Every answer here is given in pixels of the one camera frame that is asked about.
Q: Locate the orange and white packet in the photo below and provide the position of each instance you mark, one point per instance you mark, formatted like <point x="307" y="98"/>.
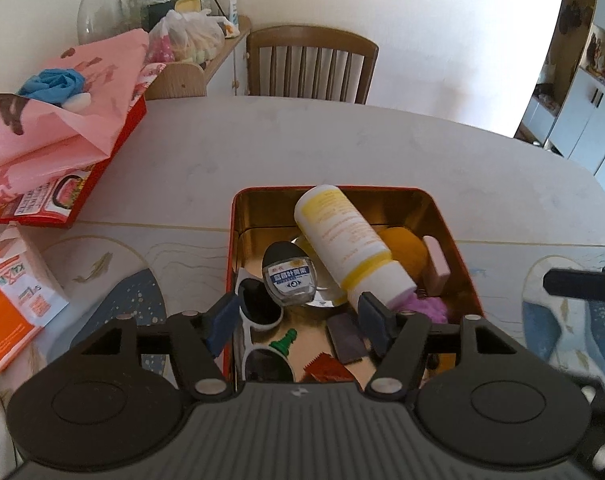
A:
<point x="12" y="310"/>

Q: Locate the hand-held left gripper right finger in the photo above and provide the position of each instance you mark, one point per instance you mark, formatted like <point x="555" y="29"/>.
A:
<point x="375" y="324"/>

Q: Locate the white sunglasses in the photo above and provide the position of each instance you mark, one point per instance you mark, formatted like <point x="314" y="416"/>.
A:
<point x="260" y="302"/>

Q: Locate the green plastic piece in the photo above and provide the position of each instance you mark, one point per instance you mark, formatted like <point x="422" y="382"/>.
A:
<point x="282" y="345"/>

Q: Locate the orange fruit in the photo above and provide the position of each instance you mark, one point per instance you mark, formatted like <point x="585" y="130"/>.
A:
<point x="405" y="252"/>

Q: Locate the red cardboard box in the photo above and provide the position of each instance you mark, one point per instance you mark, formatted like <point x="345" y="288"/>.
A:
<point x="90" y="185"/>

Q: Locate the white and yellow bottle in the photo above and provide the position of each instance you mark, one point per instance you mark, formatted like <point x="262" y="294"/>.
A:
<point x="342" y="230"/>

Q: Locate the plastic bag with snacks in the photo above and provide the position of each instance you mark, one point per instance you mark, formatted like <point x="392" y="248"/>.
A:
<point x="192" y="35"/>

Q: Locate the wooden chair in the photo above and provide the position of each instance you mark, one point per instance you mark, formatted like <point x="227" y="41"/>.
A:
<point x="312" y="37"/>

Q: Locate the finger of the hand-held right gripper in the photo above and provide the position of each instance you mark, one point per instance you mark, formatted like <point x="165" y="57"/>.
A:
<point x="577" y="285"/>

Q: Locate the glass vase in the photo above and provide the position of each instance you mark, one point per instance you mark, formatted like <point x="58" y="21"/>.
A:
<point x="102" y="15"/>

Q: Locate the purple grey block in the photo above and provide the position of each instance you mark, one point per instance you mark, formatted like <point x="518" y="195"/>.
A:
<point x="345" y="337"/>

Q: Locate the pink eraser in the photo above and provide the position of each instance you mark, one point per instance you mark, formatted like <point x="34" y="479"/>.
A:
<point x="437" y="265"/>

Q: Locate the pink printed paper bag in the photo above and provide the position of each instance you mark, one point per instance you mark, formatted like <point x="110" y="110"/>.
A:
<point x="57" y="135"/>

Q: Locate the red foil packet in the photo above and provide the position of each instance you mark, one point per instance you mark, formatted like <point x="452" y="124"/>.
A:
<point x="327" y="370"/>

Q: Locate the purple plush toy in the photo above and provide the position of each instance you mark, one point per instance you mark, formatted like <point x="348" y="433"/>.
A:
<point x="427" y="307"/>

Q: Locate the blue cloth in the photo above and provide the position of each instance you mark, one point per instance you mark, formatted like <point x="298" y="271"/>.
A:
<point x="52" y="85"/>

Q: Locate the eye drop bottle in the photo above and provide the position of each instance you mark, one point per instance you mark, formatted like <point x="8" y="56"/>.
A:
<point x="287" y="275"/>

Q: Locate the red tin box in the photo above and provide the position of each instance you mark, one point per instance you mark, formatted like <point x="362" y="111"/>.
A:
<point x="247" y="215"/>

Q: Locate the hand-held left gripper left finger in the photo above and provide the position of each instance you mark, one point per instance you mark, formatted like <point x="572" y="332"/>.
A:
<point x="223" y="321"/>

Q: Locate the white tube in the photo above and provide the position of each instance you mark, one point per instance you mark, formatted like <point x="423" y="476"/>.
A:
<point x="234" y="10"/>

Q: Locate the round metal tin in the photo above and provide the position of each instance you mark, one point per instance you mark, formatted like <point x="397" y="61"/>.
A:
<point x="327" y="298"/>

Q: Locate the white sideboard with wooden top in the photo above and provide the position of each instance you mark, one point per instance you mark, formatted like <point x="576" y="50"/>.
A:
<point x="222" y="70"/>

